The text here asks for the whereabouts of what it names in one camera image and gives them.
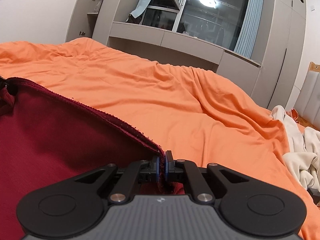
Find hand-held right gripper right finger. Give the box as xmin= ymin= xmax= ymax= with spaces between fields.
xmin=164 ymin=150 xmax=250 ymax=203

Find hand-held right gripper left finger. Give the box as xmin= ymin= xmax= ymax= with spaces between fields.
xmin=72 ymin=155 xmax=162 ymax=204

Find dark red long-sleeved sweater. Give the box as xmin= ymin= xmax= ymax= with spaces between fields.
xmin=0 ymin=77 xmax=185 ymax=240

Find cream crumpled clothes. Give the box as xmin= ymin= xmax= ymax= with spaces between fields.
xmin=271 ymin=105 xmax=320 ymax=189

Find orange blanket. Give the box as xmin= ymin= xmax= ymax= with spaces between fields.
xmin=0 ymin=37 xmax=320 ymax=240

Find dark cloth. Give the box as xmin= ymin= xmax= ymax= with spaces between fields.
xmin=128 ymin=14 xmax=143 ymax=25

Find small black item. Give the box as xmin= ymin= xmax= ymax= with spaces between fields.
xmin=307 ymin=187 xmax=320 ymax=206

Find window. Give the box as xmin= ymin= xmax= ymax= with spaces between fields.
xmin=141 ymin=0 xmax=252 ymax=52

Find grey padded headboard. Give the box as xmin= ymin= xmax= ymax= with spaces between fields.
xmin=291 ymin=69 xmax=320 ymax=125

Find light blue curtain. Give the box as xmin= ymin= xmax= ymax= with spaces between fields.
xmin=234 ymin=0 xmax=265 ymax=58
xmin=129 ymin=0 xmax=159 ymax=24

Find grey built-in wardrobe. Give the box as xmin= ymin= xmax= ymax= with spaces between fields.
xmin=65 ymin=0 xmax=308 ymax=110

